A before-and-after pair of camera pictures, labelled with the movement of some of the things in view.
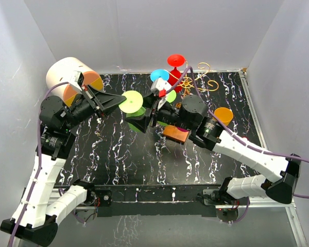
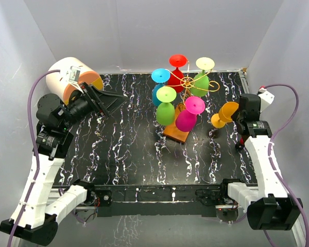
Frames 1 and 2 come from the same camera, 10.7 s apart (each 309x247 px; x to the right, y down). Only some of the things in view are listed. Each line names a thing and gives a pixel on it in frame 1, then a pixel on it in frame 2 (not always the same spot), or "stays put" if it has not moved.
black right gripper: [151, 100] → [236, 116]
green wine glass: [132, 106] → [200, 84]
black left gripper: [103, 101] stays put
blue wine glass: [156, 74] stays put
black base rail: [154, 200] stays put
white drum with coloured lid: [63, 71] stays put
